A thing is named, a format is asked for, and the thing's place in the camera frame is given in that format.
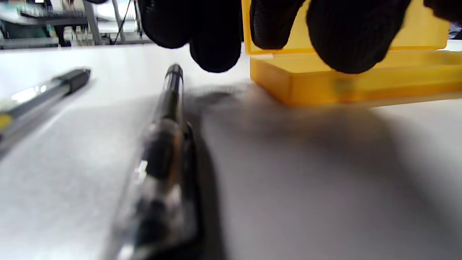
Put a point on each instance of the person's left hand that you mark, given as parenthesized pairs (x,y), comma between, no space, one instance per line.
(216,29)

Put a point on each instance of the yellow plastic pen case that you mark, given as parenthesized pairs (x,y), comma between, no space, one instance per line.
(415,76)

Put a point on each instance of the black clear pen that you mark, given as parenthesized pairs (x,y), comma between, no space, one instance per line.
(169,108)
(72,77)

